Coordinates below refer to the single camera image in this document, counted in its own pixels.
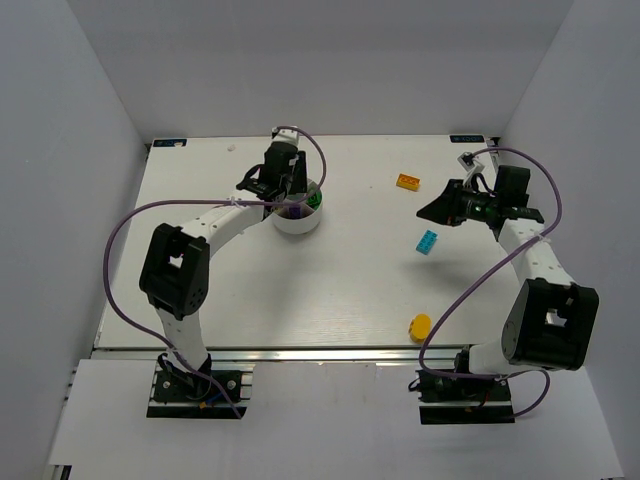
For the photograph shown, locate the dark green lego brick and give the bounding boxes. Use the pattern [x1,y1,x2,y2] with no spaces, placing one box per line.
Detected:
[306,190,322,210]

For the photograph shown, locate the large cyan lego brick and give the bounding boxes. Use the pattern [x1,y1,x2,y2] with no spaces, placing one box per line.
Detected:
[415,230,438,255]

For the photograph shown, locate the orange lego brick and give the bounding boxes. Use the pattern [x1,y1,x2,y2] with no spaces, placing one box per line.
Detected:
[396,174,421,192]

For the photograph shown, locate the yellow round lego piece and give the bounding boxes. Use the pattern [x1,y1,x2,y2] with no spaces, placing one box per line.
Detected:
[408,314,432,344]

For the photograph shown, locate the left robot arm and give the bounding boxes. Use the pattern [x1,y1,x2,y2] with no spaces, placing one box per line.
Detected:
[139,129,307,374]

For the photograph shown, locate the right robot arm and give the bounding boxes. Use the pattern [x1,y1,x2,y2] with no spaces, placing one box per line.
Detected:
[417,166,599,381]

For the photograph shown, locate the white round divided container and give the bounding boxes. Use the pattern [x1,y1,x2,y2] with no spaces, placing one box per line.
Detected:
[271,179,323,235]

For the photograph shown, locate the right blue corner sticker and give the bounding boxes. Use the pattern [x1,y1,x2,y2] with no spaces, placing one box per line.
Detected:
[449,134,485,144]

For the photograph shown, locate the blue corner sticker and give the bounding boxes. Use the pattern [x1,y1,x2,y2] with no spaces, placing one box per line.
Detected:
[449,134,485,144]
[152,139,187,148]

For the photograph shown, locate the left blue corner sticker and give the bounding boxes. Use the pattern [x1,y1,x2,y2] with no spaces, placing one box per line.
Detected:
[152,139,187,148]

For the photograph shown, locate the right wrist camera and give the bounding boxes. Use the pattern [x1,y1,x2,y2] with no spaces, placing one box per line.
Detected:
[457,152,485,178]

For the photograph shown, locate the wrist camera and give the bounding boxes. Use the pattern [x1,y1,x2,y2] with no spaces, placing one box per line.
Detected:
[271,127,300,148]
[457,152,485,178]

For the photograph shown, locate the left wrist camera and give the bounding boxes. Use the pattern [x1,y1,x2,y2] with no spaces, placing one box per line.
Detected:
[271,127,300,148]

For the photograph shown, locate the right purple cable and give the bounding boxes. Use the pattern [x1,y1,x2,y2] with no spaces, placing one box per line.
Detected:
[417,146,562,419]

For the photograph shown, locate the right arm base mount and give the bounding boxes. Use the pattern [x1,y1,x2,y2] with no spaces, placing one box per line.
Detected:
[408,345,515,426]

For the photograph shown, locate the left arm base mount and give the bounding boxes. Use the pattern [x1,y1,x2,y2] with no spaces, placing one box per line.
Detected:
[146,353,251,420]

